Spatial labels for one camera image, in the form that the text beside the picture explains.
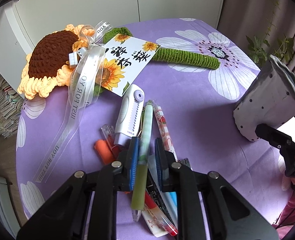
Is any clear printed ribbon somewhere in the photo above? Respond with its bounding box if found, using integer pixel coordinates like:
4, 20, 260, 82
33, 21, 112, 183

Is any crochet sunflower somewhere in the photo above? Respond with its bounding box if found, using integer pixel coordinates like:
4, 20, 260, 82
17, 24, 220, 100

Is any green potted plant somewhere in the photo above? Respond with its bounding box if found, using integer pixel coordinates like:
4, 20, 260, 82
246, 0, 294, 68

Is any stack of papers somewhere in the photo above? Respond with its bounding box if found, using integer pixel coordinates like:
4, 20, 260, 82
0, 74, 23, 138

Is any white bookshelf cabinet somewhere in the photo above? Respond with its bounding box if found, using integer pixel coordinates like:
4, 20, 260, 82
9, 0, 223, 44

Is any grey fabric pen holder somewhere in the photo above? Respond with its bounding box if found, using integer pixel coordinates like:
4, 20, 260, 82
233, 55, 295, 142

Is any white correction tape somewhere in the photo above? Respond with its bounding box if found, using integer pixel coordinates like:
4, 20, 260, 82
114, 84, 145, 147

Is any orange marker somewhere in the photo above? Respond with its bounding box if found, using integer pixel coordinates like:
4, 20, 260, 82
94, 139, 115, 165

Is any blue pen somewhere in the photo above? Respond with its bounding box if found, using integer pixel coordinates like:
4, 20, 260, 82
160, 192, 178, 226

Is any pink sleeve forearm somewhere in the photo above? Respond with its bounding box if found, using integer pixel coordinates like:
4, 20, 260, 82
274, 190, 295, 228

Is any green pen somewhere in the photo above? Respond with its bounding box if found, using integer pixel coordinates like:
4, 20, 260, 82
131, 100, 153, 215

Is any purple floral tablecloth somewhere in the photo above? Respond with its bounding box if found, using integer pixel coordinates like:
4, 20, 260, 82
16, 18, 292, 223

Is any sunflower gift card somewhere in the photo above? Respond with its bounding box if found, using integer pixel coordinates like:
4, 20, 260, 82
99, 34, 160, 96

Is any grey curtain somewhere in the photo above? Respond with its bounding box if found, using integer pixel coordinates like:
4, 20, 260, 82
217, 0, 295, 75

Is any pink strawberry pen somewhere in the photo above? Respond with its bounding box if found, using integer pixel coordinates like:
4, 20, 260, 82
152, 102, 177, 160

